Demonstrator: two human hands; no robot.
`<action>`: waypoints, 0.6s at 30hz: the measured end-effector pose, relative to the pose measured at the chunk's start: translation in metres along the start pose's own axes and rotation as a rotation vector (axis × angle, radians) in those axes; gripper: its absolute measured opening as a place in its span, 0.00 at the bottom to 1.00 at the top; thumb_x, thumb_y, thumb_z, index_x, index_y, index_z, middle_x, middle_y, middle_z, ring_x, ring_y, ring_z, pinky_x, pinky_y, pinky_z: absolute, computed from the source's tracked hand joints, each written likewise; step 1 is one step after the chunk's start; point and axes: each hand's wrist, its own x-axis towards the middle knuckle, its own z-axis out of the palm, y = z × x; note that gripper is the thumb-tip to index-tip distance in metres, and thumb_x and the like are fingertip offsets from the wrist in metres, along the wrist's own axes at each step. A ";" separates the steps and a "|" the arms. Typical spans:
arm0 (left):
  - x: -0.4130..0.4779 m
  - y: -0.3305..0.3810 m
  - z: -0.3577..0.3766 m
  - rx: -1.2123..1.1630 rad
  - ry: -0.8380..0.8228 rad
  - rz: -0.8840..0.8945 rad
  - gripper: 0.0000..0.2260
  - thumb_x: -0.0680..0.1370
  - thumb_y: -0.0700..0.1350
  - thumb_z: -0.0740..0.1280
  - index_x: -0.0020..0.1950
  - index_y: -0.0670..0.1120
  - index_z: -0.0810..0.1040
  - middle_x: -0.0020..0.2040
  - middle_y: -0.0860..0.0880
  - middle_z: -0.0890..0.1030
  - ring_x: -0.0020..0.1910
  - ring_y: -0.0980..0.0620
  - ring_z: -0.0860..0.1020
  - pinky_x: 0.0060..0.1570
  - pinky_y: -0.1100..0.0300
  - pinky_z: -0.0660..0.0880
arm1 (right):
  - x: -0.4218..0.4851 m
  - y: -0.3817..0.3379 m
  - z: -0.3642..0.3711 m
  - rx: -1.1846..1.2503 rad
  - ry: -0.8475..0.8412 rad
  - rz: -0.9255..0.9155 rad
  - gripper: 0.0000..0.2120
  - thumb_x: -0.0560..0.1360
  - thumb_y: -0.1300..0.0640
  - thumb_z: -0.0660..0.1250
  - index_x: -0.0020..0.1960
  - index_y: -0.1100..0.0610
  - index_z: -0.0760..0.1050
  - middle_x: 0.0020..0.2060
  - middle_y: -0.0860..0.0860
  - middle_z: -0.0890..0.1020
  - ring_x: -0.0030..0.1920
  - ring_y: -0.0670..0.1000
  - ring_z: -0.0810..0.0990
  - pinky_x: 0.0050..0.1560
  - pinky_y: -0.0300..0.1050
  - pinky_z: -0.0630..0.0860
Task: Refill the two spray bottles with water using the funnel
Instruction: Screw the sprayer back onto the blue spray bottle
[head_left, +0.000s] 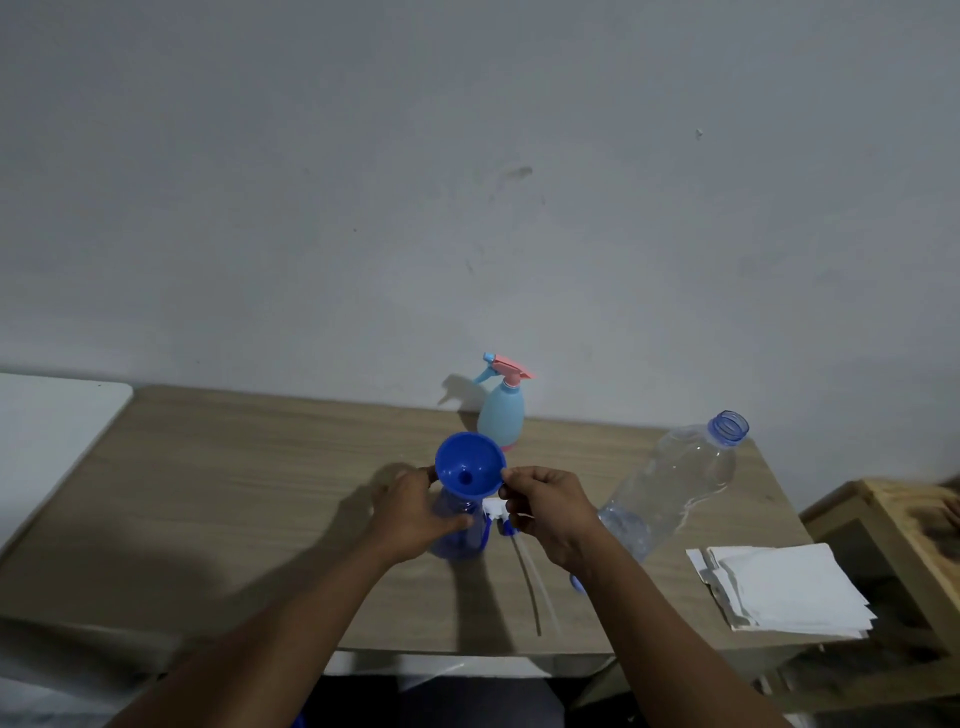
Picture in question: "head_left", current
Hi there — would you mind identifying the person's right hand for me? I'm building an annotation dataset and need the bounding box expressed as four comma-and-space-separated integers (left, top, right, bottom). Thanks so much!
498, 465, 614, 576

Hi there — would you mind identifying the person's left hand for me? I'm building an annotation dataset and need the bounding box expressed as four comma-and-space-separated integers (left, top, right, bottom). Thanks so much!
366, 465, 476, 566

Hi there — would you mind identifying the dark blue spray bottle body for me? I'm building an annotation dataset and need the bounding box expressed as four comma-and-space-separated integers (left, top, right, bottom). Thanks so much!
426, 483, 493, 561

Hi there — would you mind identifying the blue plastic funnel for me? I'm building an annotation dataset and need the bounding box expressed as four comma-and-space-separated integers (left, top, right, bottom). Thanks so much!
435, 431, 508, 502

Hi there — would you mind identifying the person's left forearm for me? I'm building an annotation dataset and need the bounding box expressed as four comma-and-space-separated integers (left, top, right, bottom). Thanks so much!
105, 535, 423, 728

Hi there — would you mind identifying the person's right forearm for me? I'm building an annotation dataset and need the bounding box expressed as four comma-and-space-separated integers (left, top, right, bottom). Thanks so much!
573, 525, 793, 728

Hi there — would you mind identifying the white spray head with tube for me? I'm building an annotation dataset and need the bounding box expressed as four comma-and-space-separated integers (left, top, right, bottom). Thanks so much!
482, 496, 562, 639

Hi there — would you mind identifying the light blue pink spray bottle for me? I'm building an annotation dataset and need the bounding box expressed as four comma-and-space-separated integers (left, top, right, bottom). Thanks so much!
473, 352, 536, 453

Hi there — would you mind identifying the clear plastic water bottle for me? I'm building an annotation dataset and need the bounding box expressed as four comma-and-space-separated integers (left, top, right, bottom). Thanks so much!
597, 410, 751, 565

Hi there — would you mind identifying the stack of white paper napkins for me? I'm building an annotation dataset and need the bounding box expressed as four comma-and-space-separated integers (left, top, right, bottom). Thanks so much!
685, 543, 878, 640

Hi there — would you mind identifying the wooden stool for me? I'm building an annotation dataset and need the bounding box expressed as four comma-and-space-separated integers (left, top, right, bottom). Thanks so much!
757, 477, 960, 714

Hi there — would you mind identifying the white table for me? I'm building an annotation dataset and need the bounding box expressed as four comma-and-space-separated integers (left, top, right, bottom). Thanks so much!
0, 372, 135, 556

